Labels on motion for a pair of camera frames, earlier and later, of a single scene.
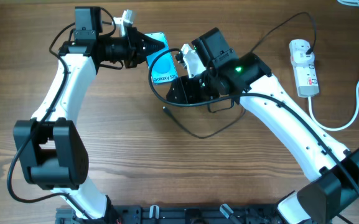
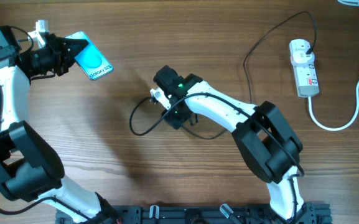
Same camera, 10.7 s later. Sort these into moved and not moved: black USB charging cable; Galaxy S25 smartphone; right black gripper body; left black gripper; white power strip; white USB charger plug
Moved: Galaxy S25 smartphone; black USB charging cable; left black gripper; right black gripper body
Not moved: white power strip; white USB charger plug
